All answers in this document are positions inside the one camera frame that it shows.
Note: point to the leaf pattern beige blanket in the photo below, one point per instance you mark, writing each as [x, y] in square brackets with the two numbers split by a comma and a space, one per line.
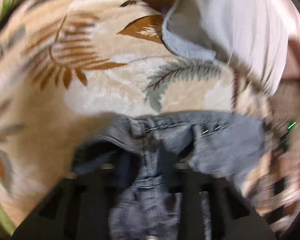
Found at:
[68, 66]

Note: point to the grey pillow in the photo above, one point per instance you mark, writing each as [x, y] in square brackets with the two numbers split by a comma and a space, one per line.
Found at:
[248, 35]

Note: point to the striped floral brown quilt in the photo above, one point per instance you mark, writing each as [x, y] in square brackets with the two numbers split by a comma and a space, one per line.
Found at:
[273, 186]

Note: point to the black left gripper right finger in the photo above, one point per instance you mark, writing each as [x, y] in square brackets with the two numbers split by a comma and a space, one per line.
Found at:
[231, 216]

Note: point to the grey denim pants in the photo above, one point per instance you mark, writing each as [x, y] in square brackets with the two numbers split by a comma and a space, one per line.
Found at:
[219, 144]

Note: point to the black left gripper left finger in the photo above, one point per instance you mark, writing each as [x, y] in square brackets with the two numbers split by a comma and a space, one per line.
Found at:
[79, 208]

